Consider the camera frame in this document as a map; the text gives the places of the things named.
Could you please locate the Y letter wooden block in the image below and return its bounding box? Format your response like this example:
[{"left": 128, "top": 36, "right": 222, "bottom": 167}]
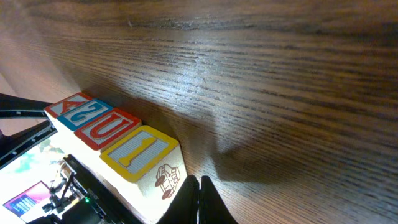
[{"left": 54, "top": 98, "right": 113, "bottom": 138}]

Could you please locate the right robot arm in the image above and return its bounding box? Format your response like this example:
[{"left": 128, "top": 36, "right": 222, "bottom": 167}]
[{"left": 31, "top": 154, "right": 237, "bottom": 224}]

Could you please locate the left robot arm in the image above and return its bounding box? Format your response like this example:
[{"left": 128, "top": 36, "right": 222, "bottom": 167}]
[{"left": 1, "top": 93, "right": 57, "bottom": 169}]

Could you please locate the green edged wooden block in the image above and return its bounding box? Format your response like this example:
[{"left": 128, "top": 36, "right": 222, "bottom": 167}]
[{"left": 100, "top": 126, "right": 187, "bottom": 223}]

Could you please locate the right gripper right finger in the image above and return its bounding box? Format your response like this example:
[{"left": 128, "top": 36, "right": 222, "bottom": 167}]
[{"left": 198, "top": 176, "right": 238, "bottom": 224}]

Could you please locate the blue D wooden block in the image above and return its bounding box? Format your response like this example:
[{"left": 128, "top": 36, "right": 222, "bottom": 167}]
[{"left": 73, "top": 108, "right": 143, "bottom": 162}]

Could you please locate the colourful monitor screen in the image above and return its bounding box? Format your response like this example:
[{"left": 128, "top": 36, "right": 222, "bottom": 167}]
[{"left": 3, "top": 181, "right": 50, "bottom": 218}]

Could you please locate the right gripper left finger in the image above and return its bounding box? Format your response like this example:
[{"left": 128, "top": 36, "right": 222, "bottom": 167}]
[{"left": 157, "top": 175, "right": 199, "bottom": 224}]

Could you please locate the red A number wooden block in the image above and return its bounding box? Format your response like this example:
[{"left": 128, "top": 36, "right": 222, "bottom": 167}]
[{"left": 44, "top": 92, "right": 93, "bottom": 122}]

